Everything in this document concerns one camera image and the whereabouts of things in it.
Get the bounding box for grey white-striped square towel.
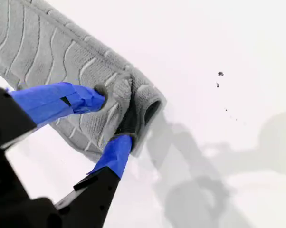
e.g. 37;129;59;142
0;0;168;163

